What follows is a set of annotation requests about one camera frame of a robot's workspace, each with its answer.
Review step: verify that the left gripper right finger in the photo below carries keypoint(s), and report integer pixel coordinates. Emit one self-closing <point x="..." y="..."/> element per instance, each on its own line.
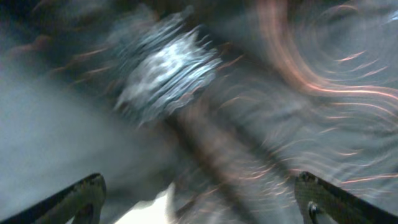
<point x="322" y="202"/>

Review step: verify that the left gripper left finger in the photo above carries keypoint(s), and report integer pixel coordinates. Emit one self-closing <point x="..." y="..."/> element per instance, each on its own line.
<point x="79" y="203"/>

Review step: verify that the black orange-patterned jersey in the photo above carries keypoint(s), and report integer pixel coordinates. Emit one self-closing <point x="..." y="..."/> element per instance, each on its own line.
<point x="198" y="111"/>

